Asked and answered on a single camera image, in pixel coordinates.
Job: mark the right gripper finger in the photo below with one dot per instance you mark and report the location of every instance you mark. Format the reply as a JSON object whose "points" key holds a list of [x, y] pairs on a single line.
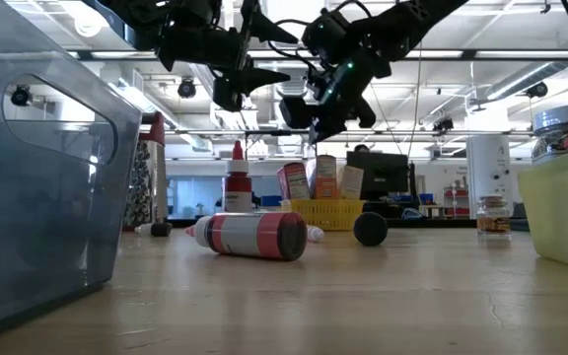
{"points": [[363, 114], [326, 128]]}

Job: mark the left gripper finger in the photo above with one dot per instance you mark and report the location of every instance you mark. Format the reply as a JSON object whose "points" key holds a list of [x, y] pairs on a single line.
{"points": [[269, 30], [264, 78]]}

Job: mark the yellow carton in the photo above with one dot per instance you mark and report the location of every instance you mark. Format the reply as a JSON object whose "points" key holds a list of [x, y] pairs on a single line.
{"points": [[351, 182]]}

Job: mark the small orange dropper bottle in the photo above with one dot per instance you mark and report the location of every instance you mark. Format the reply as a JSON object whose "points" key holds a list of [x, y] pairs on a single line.
{"points": [[315, 233]]}

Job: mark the red bottle with conical cap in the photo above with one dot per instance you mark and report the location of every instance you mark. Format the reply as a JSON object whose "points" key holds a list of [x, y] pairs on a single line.
{"points": [[238, 187]]}

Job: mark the red bottle with white label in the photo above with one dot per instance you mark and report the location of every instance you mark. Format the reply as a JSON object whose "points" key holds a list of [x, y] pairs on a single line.
{"points": [[252, 235]]}

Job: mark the small white-capped dropper bottle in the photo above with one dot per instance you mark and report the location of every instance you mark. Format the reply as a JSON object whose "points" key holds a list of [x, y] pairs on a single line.
{"points": [[153, 229]]}

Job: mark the glass jar with white lid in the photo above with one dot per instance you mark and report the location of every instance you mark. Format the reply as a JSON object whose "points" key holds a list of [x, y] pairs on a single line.
{"points": [[560, 120]]}

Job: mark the yellow translucent plastic bin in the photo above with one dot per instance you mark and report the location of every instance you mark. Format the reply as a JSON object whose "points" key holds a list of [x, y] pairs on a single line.
{"points": [[560, 212]]}

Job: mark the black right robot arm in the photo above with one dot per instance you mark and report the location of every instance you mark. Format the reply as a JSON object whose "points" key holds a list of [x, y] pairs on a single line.
{"points": [[412, 20]]}

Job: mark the person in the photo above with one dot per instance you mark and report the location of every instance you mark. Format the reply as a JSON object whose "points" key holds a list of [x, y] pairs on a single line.
{"points": [[361, 148]]}

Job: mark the black ceiling spotlight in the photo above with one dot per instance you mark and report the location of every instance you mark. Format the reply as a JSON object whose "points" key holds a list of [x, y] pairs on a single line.
{"points": [[187, 89], [538, 90], [443, 124], [20, 96]]}

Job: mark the black desk monitor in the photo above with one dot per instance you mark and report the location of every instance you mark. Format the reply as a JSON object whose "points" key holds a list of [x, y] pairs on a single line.
{"points": [[377, 175]]}

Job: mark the yellow mesh basket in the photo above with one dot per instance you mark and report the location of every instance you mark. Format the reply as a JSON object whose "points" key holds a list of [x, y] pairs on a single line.
{"points": [[328, 214]]}

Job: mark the dark purple bottle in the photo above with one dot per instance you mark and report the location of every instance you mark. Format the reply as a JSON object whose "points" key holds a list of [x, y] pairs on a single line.
{"points": [[370, 229]]}

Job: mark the black overhead light bar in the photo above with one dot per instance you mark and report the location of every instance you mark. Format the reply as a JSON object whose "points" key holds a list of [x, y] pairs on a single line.
{"points": [[461, 54]]}

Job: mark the red storage shelf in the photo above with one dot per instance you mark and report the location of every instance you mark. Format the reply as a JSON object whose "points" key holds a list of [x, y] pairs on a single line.
{"points": [[455, 199]]}

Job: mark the white round column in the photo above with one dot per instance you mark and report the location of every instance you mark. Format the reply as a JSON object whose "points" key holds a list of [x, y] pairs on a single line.
{"points": [[488, 172]]}

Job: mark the dark blue sofa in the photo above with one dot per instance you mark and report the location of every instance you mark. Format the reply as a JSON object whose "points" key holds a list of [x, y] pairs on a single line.
{"points": [[519, 224]]}

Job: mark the grey translucent plastic bin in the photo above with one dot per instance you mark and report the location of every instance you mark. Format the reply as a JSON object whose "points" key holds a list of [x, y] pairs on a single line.
{"points": [[42, 222]]}

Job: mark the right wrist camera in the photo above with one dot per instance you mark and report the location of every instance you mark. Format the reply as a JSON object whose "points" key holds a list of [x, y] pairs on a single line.
{"points": [[295, 112]]}

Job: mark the black gantry frame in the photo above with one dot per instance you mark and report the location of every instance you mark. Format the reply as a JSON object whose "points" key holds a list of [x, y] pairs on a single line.
{"points": [[264, 132]]}

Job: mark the black aluminium table frame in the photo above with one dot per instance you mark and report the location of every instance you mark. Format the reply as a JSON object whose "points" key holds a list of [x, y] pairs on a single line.
{"points": [[422, 223]]}

